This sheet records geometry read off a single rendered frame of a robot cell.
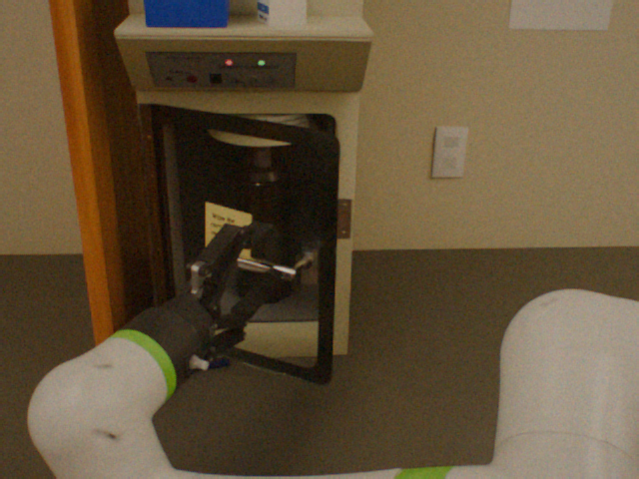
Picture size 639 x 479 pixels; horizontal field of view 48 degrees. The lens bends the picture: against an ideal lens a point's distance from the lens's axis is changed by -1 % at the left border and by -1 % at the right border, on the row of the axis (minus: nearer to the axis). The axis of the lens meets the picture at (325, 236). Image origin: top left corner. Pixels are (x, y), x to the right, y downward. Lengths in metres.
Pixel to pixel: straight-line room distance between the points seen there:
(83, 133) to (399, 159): 0.78
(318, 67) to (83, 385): 0.51
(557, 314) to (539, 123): 1.04
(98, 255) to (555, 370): 0.69
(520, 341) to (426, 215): 1.03
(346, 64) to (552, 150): 0.78
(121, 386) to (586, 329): 0.42
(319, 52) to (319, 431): 0.55
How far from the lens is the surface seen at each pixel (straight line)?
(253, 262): 0.99
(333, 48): 0.95
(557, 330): 0.62
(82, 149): 1.02
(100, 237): 1.07
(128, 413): 0.72
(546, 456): 0.57
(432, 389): 1.21
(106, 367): 0.74
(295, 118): 1.12
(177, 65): 0.98
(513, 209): 1.69
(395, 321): 1.37
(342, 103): 1.07
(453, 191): 1.63
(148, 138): 1.07
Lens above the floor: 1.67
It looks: 26 degrees down
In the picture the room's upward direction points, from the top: 2 degrees clockwise
